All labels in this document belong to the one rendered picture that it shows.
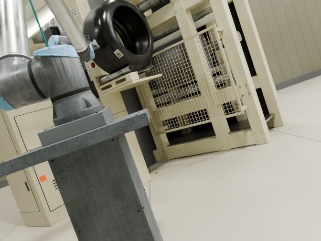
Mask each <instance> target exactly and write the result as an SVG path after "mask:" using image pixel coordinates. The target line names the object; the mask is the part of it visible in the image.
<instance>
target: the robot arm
mask: <svg viewBox="0 0 321 241"><path fill-rule="evenodd" d="M44 1H45V3H46V4H47V6H48V7H49V9H50V11H51V12H52V14H53V16H54V17H55V19H56V20H57V22H58V24H59V25H60V27H61V28H62V30H63V32H64V33H65V35H66V36H60V35H52V36H51V37H50V38H49V41H48V46H49V47H46V48H42V49H39V50H37V51H35V52H34V53H33V57H34V58H35V59H32V58H31V56H30V48H29V39H28V31H27V23H26V15H25V7H24V0H0V109H1V110H4V111H9V110H14V109H18V108H21V107H24V106H27V105H30V104H33V103H35V102H38V101H41V100H44V99H48V98H50V99H51V102H52V104H53V123H54V125H55V126H59V125H62V124H66V123H69V122H72V121H75V120H78V119H80V118H83V117H86V116H89V115H91V114H94V113H96V112H99V111H101V110H103V106H102V104H101V103H100V101H99V100H98V99H97V98H96V97H95V95H94V94H93V93H92V91H91V88H90V86H89V83H88V80H87V78H86V75H85V72H84V69H83V67H82V64H81V63H82V62H85V61H86V62H88V61H90V60H91V59H94V58H95V54H94V50H96V49H98V48H100V46H99V45H97V42H96V40H93V42H90V40H89V39H90V37H89V35H87V36H85V35H82V33H81V31H80V29H79V28H78V26H77V24H76V22H75V20H74V18H73V17H72V15H71V13H70V11H69V9H68V7H67V5H66V3H65V2H64V0H44Z"/></svg>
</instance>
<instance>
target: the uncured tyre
mask: <svg viewBox="0 0 321 241"><path fill-rule="evenodd" d="M115 31H116V32H117V33H118V34H119V36H120V38H121V40H122V42H123V45H124V46H123V45H122V43H121V42H120V40H119V39H118V37H117V35H116V33H115ZM82 35H89V37H90V39H89V40H90V42H93V40H96V42H97V45H99V46H100V48H98V49H96V50H94V54H95V58H94V59H92V60H93V61H94V62H95V63H96V64H97V65H98V66H99V67H100V68H101V69H102V70H104V71H105V72H107V73H109V74H112V73H114V72H116V71H118V70H120V69H122V68H124V67H126V66H128V65H133V68H134V69H133V70H132V71H130V72H128V73H132V72H134V71H136V70H138V69H141V68H142V67H143V66H145V65H146V64H147V63H148V62H149V61H150V59H151V57H152V53H153V36H152V32H151V29H150V26H149V24H148V22H147V20H146V19H145V17H144V16H143V14H142V13H141V12H140V11H139V10H138V9H137V8H136V7H135V6H134V5H132V4H131V3H129V2H127V1H125V0H106V1H104V2H102V3H101V4H100V5H98V6H97V7H96V8H94V9H93V10H91V11H90V12H89V13H88V15H87V16H86V18H85V20H84V22H83V27H82ZM117 49H118V50H119V51H120V52H121V53H122V54H123V56H122V57H121V58H118V57H117V56H116V55H115V54H114V52H115V51H116V50H117ZM128 73H126V74H128ZM126 74H124V75H126ZM124 75H123V76H124Z"/></svg>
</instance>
